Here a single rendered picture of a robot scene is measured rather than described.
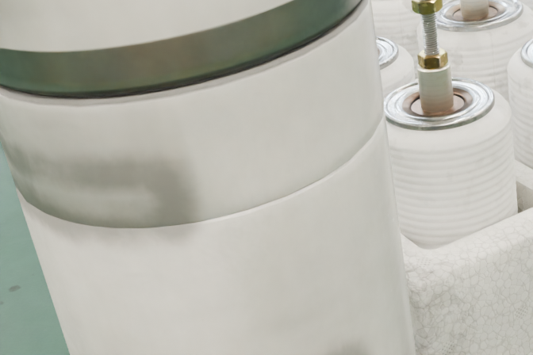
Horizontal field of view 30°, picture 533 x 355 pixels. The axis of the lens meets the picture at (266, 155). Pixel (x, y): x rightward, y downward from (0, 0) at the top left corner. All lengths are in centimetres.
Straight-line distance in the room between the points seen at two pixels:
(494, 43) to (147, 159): 61
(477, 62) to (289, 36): 60
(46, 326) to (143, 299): 78
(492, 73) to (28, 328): 50
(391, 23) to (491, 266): 30
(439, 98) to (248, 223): 47
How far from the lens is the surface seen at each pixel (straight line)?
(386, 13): 88
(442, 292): 64
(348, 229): 22
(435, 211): 67
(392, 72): 75
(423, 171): 65
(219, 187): 20
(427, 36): 66
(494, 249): 65
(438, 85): 66
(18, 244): 115
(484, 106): 66
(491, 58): 80
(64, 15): 19
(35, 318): 101
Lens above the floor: 54
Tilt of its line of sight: 27 degrees down
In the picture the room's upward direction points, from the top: 11 degrees counter-clockwise
